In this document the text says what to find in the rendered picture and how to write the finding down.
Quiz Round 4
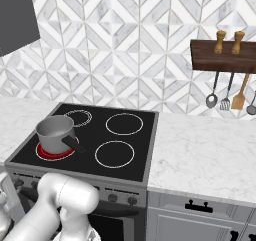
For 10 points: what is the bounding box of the hanging metal spoon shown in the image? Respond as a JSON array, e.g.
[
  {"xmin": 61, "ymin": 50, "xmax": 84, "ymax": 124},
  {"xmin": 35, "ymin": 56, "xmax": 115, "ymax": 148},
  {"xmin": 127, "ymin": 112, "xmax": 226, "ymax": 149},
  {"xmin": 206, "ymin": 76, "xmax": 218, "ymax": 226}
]
[{"xmin": 205, "ymin": 71, "xmax": 221, "ymax": 110}]

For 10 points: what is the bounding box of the black drawer handle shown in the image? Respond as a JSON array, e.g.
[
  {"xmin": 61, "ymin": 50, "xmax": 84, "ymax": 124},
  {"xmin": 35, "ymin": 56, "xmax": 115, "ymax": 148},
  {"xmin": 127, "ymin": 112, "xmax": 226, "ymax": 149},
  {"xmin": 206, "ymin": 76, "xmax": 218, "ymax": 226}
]
[{"xmin": 184, "ymin": 199, "xmax": 215, "ymax": 214}]

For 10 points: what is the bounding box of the hanging metal slotted spatula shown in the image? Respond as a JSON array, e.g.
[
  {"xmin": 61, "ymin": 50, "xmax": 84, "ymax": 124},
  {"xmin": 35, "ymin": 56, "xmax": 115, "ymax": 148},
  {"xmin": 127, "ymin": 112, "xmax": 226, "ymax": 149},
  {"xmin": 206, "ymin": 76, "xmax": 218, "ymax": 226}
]
[{"xmin": 219, "ymin": 72, "xmax": 236, "ymax": 112}]

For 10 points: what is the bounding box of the grey drawer front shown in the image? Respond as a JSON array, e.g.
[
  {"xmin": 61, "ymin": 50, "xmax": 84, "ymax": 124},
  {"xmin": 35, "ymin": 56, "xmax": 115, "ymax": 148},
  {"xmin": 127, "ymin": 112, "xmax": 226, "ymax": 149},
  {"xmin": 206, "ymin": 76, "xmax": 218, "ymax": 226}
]
[{"xmin": 147, "ymin": 190, "xmax": 255, "ymax": 224}]

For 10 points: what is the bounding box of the dark wooden wall shelf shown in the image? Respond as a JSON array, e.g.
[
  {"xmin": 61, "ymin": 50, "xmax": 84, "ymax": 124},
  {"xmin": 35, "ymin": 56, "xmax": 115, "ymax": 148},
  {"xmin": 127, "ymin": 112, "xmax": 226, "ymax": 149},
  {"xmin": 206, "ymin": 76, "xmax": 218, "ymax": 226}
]
[{"xmin": 190, "ymin": 39, "xmax": 256, "ymax": 75}]

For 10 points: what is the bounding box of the black glass top stove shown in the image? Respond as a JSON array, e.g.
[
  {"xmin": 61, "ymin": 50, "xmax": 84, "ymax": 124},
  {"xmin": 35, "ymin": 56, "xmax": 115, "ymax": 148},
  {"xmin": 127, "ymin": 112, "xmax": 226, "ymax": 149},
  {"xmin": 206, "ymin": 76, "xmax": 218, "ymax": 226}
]
[{"xmin": 4, "ymin": 102, "xmax": 160, "ymax": 241}]

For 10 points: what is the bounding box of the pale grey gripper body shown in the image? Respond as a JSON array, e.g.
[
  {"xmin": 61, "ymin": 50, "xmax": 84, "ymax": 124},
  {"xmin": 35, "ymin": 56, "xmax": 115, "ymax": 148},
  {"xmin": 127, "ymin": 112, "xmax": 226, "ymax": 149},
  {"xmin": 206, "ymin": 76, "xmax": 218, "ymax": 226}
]
[{"xmin": 0, "ymin": 171, "xmax": 27, "ymax": 225}]

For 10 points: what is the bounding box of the grey pot with black handle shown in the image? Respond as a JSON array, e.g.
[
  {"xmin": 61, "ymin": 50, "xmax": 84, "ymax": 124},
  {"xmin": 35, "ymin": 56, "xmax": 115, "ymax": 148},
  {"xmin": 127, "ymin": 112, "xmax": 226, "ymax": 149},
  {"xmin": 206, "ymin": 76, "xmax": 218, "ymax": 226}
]
[{"xmin": 35, "ymin": 114, "xmax": 87, "ymax": 156}]

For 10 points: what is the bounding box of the grey cupboard door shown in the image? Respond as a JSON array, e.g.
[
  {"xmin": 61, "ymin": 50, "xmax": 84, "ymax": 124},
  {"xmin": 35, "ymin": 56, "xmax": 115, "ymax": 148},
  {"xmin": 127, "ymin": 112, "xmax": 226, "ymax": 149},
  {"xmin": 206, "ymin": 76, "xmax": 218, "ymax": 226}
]
[{"xmin": 146, "ymin": 206, "xmax": 248, "ymax": 241}]

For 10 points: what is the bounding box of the hanging metal ladle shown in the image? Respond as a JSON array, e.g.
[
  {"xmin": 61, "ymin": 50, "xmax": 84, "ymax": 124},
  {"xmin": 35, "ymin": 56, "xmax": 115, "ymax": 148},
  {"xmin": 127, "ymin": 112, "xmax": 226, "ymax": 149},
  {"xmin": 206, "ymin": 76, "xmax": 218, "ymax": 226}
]
[{"xmin": 246, "ymin": 90, "xmax": 256, "ymax": 116}]

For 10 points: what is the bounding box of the grey range hood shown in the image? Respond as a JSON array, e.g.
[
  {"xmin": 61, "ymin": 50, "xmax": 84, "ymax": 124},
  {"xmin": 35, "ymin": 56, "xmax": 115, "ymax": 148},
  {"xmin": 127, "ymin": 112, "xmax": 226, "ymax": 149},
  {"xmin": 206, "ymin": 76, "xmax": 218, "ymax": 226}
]
[{"xmin": 0, "ymin": 0, "xmax": 41, "ymax": 58}]

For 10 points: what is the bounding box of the hanging wooden spatula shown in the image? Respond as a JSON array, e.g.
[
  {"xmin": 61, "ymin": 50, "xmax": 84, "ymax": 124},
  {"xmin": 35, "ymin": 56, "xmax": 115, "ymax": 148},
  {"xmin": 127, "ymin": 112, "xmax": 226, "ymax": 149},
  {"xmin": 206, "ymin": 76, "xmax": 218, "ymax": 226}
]
[{"xmin": 231, "ymin": 72, "xmax": 251, "ymax": 111}]

